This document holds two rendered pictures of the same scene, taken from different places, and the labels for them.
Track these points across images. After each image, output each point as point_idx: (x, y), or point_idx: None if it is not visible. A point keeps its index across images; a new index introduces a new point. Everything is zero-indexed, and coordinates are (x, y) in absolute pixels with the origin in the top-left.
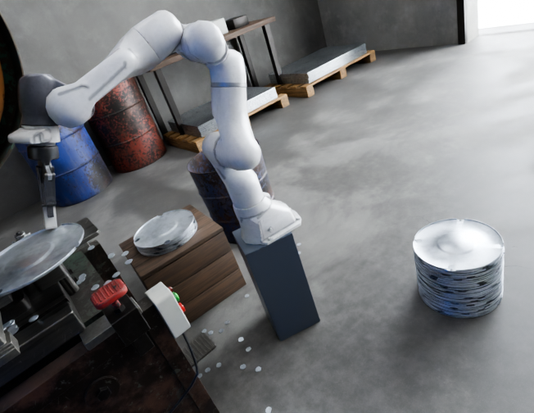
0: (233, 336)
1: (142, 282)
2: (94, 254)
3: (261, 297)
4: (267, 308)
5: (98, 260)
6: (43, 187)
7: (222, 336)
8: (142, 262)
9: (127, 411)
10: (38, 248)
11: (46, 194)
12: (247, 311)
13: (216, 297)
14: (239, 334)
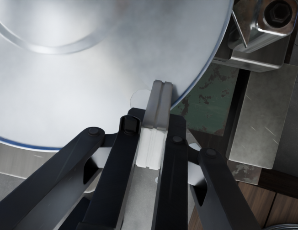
0: (138, 180)
1: (269, 182)
2: (224, 151)
3: (72, 229)
4: (66, 219)
5: (220, 147)
6: (90, 201)
7: (151, 174)
8: (274, 207)
9: None
10: (58, 8)
11: (46, 164)
12: (146, 214)
13: (193, 215)
14: (133, 184)
